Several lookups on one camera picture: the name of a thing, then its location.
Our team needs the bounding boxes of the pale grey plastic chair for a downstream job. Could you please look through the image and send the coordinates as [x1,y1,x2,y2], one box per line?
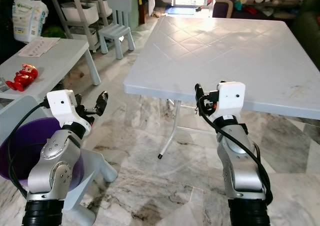
[0,94,119,223]

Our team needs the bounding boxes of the white tiered storage cart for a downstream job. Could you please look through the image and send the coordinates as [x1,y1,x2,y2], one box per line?
[47,0,106,53]

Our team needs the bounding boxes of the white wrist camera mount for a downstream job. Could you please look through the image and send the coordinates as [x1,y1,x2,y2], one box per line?
[217,81,247,118]
[45,89,79,129]

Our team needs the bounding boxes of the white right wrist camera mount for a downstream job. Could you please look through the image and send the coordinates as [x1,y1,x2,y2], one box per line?
[217,81,247,118]

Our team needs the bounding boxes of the large white folding table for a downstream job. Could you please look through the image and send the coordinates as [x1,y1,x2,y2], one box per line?
[123,16,320,160]

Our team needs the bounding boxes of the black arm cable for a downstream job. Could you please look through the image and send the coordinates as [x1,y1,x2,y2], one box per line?
[7,100,52,200]
[196,96,275,205]

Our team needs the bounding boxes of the purple plastic rubbish bin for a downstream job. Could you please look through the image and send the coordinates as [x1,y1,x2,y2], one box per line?
[0,117,85,188]

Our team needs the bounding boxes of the white printed paper sheet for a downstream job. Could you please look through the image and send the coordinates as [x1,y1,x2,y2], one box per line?
[18,37,61,58]

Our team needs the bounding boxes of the small white plastic table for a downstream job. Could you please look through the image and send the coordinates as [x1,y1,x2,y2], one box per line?
[0,37,102,95]

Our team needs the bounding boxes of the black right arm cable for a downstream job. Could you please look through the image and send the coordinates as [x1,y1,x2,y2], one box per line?
[196,96,275,205]

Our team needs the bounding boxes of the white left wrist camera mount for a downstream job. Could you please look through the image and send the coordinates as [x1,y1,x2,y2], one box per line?
[45,89,79,129]

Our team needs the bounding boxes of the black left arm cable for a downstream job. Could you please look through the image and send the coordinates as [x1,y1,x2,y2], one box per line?
[7,100,52,200]

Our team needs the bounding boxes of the dark purple sofa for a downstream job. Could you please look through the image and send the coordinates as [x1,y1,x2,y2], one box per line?
[212,0,320,23]

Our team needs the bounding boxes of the white diaper pack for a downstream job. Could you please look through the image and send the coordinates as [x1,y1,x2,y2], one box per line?
[12,0,50,44]

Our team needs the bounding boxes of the blue door mat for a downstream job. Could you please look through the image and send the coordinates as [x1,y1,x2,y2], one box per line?
[165,6,199,16]

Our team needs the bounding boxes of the pale blue child chair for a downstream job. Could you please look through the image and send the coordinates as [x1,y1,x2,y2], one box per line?
[98,0,136,61]

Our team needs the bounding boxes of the red toy figure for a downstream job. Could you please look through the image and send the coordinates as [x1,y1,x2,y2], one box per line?
[6,63,39,93]

